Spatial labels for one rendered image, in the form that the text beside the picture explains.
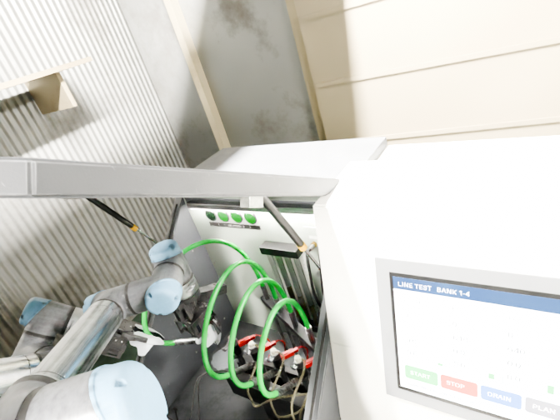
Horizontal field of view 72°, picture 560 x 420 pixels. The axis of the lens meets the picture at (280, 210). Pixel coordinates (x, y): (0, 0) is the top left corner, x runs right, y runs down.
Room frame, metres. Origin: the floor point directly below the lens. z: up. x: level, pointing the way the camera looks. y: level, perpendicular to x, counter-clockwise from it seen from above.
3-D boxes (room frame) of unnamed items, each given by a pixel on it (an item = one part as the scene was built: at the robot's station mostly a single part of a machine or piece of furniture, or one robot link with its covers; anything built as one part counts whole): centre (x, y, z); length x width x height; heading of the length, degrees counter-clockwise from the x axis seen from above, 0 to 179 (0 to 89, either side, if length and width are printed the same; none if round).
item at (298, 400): (0.82, 0.17, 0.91); 0.34 x 0.10 x 0.15; 50
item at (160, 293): (0.75, 0.32, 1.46); 0.11 x 0.11 x 0.08; 89
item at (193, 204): (1.10, 0.09, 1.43); 0.54 x 0.03 x 0.02; 50
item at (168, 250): (0.85, 0.31, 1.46); 0.09 x 0.08 x 0.11; 179
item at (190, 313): (0.85, 0.31, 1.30); 0.09 x 0.08 x 0.12; 140
